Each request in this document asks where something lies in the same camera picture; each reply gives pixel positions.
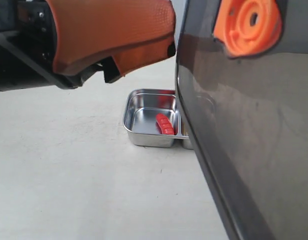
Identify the stainless steel lunch box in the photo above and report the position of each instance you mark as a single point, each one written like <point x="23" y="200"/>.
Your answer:
<point x="143" y="106"/>

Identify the red toy sausage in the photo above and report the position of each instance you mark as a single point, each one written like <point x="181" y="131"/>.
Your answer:
<point x="164" y="124"/>

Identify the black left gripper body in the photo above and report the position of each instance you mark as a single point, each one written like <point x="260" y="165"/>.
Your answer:
<point x="28" y="41"/>

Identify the dark transparent box lid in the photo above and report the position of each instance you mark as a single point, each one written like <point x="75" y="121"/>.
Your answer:
<point x="242" y="85"/>

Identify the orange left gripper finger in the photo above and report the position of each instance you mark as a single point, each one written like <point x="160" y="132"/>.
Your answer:
<point x="142" y="56"/>
<point x="89" y="31"/>

